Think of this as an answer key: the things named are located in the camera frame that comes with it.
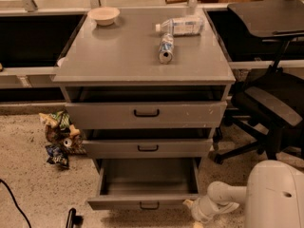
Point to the grey drawer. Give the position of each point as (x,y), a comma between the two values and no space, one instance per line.
(146,115)
(146,184)
(159,148)

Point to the black office chair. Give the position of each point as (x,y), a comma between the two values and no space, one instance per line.
(275,98)

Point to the green striped snack bag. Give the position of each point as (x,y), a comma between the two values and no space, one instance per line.
(58,119)

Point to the blue snack bag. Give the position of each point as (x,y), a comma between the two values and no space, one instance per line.
(57,155)

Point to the grey drawer cabinet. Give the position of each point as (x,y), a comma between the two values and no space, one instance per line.
(120,64)

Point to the black handle at floor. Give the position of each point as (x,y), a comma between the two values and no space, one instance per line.
(73,219)

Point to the white bowl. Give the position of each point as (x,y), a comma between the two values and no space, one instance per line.
(104,16)

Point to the grey middle drawer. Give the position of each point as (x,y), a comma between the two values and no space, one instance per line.
(159,148)

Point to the blue soda can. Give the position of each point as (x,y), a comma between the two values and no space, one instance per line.
(166,48)

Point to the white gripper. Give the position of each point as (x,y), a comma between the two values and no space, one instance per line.
(200,206)

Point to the wooden stick on desk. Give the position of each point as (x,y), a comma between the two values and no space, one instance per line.
(174,1)

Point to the clear plastic water bottle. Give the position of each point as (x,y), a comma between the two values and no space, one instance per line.
(181,26)

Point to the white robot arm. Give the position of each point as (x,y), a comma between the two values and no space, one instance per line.
(273,198)

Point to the grey top drawer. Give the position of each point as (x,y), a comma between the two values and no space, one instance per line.
(146,115)

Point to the brown snack bag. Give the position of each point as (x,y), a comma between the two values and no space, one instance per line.
(57,136)

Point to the grey bottom drawer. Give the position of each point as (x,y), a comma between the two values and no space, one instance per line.
(146,184)

